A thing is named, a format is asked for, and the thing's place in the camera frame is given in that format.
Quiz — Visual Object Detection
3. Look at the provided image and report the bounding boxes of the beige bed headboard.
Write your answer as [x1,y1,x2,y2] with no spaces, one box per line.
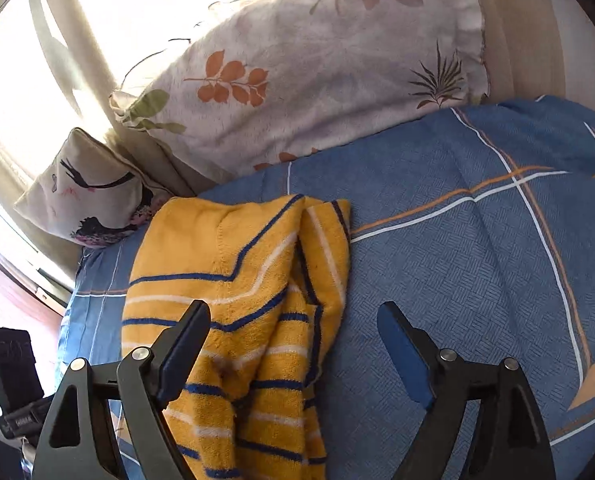
[470,0,595,111]

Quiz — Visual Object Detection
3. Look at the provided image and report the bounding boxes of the yellow striped sweater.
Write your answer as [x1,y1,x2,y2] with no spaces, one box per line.
[120,194,352,480]

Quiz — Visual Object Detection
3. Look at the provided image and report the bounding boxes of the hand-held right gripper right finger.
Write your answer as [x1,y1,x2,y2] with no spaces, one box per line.
[377,301,558,480]

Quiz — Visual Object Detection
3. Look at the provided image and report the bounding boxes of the bird print cushion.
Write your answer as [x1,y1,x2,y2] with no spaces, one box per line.
[14,127,174,250]

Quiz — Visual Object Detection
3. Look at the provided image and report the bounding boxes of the blue checked bed sheet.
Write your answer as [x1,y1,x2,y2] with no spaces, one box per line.
[58,95,595,480]

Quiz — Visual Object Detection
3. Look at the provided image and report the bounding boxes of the window frame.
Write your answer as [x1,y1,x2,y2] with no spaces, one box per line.
[0,225,76,313]

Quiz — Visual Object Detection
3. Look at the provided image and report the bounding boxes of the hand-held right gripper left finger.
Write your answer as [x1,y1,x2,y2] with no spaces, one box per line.
[32,300,212,480]

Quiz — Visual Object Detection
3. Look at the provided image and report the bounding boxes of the leaf print pillow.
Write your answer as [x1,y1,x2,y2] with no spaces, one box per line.
[108,0,491,178]

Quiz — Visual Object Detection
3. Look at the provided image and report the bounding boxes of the beige curtain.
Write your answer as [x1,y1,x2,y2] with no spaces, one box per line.
[25,0,201,198]

